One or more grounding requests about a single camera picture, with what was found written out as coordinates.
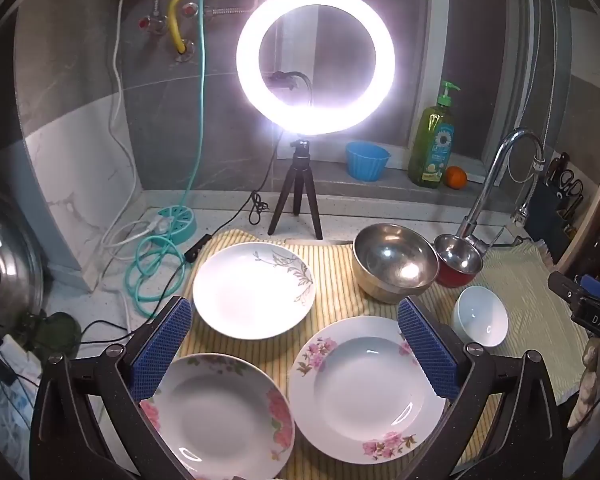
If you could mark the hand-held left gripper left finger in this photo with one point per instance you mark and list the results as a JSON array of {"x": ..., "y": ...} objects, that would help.
[{"x": 165, "y": 350}]

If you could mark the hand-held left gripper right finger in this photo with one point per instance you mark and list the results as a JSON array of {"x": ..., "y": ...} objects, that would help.
[{"x": 427, "y": 350}]

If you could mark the large stainless steel bowl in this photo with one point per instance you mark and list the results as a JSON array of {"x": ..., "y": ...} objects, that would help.
[{"x": 395, "y": 260}]

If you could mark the small white bowl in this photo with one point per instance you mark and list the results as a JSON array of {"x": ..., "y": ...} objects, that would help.
[{"x": 480, "y": 315}]

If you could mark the pale green cloth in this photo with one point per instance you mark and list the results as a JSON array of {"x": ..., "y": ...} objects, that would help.
[{"x": 530, "y": 300}]

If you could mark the white plate with small pink flowers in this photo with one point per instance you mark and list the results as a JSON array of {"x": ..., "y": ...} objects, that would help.
[{"x": 370, "y": 390}]

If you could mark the wooden shelf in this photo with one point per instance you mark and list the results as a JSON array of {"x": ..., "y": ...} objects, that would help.
[{"x": 597, "y": 210}]

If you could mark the white plate with large pink flowers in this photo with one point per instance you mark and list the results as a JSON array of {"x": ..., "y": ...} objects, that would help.
[{"x": 215, "y": 420}]

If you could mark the dark knife holder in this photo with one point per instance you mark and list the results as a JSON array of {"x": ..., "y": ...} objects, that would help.
[{"x": 547, "y": 210}]

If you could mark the red bowl with steel inside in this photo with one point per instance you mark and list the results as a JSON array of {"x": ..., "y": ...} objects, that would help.
[{"x": 457, "y": 260}]

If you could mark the white plate with grey leaves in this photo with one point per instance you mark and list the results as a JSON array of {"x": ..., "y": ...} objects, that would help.
[{"x": 250, "y": 290}]

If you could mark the black scissors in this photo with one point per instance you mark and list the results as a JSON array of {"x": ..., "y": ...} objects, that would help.
[{"x": 571, "y": 185}]

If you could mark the dark green scrub pad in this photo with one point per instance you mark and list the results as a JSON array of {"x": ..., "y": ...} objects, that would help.
[{"x": 57, "y": 335}]

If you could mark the yellow striped cloth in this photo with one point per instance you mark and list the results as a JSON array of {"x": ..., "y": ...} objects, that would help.
[{"x": 335, "y": 285}]

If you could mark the round teal power strip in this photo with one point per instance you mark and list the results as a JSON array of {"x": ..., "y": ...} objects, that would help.
[{"x": 177, "y": 222}]

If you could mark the chrome faucet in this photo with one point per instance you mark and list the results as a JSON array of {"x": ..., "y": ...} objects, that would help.
[{"x": 490, "y": 175}]

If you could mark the white printed plastic bag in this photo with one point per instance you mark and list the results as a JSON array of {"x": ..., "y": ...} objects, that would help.
[{"x": 5, "y": 410}]

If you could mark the orange fruit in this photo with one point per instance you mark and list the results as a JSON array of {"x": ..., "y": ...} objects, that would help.
[{"x": 455, "y": 177}]

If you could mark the steel pot lid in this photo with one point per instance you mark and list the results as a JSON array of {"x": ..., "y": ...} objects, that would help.
[{"x": 10, "y": 260}]

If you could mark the blue ribbed cup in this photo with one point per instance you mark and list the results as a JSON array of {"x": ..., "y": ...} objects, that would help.
[{"x": 366, "y": 161}]

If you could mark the green dish soap bottle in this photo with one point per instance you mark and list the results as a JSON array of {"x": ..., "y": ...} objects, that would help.
[{"x": 432, "y": 150}]

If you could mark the black mini tripod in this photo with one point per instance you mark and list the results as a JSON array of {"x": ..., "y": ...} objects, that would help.
[{"x": 294, "y": 165}]

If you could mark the black phone clamp on gooseneck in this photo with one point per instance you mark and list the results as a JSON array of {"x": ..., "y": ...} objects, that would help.
[{"x": 282, "y": 81}]

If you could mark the red knob wall valve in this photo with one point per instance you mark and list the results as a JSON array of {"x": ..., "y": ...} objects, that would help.
[
  {"x": 189, "y": 10},
  {"x": 152, "y": 24}
]

